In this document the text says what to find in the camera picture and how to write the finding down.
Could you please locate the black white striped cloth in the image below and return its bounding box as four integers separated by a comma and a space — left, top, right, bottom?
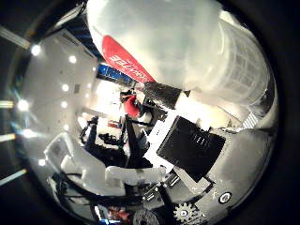
242, 112, 260, 129

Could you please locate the person in red top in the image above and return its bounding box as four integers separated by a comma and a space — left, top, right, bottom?
119, 88, 143, 118

